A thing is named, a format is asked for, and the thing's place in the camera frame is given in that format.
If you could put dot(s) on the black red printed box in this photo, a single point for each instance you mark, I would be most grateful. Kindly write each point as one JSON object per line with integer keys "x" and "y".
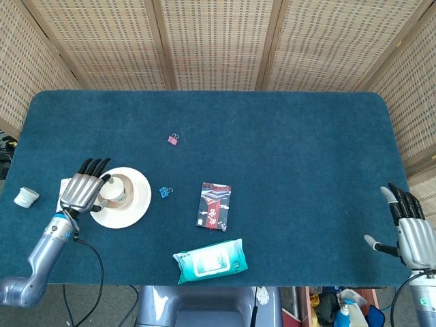
{"x": 214, "y": 207}

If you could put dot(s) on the beige bowl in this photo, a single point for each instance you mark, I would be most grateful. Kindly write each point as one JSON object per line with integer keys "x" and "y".
{"x": 130, "y": 192}

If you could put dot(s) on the white oval plate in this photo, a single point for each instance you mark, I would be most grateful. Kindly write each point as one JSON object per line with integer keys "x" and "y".
{"x": 141, "y": 201}

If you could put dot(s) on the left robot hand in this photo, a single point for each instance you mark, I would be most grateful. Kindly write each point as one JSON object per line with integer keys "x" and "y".
{"x": 80, "y": 192}

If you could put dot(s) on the teal wet wipes pack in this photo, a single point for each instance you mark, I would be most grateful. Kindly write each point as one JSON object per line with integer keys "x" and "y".
{"x": 211, "y": 262}

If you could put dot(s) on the blue white spray bottle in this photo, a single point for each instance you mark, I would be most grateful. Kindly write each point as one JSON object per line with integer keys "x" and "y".
{"x": 344, "y": 315}

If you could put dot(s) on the black equipment beside table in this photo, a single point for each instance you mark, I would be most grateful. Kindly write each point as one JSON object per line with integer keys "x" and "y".
{"x": 6, "y": 153}

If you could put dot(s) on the blue binder clip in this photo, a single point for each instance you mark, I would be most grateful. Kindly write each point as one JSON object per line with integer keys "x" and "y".
{"x": 163, "y": 192}

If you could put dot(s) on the white perforated bracket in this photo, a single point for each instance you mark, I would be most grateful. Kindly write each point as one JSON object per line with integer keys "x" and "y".
{"x": 263, "y": 295}

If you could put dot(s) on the small white crumpled cup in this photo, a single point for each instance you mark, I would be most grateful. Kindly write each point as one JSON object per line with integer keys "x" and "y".
{"x": 25, "y": 197}

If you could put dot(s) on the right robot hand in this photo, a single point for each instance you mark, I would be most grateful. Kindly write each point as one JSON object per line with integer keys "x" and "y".
{"x": 413, "y": 235}

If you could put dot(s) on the white pink patterned packet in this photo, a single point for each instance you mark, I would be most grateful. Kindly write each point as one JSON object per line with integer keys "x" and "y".
{"x": 63, "y": 187}

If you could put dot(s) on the woven bamboo folding screen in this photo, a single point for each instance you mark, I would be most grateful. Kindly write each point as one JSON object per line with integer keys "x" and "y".
{"x": 218, "y": 44}

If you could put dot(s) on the dark teal table cloth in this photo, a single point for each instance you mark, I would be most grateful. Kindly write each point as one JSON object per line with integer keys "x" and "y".
{"x": 289, "y": 153}

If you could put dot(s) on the paper cup with blue flower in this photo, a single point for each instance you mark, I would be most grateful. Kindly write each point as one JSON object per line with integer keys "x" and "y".
{"x": 114, "y": 193}

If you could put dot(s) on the pink binder clip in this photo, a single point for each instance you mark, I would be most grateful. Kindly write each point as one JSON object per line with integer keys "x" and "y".
{"x": 173, "y": 140}

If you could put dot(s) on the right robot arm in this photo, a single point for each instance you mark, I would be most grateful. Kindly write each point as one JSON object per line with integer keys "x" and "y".
{"x": 424, "y": 299}

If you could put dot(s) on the red storage crate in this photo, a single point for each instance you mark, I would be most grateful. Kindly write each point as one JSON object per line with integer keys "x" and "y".
{"x": 299, "y": 306}

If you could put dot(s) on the grey blue robot torso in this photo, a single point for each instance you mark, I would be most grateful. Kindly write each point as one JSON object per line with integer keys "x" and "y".
{"x": 204, "y": 306}

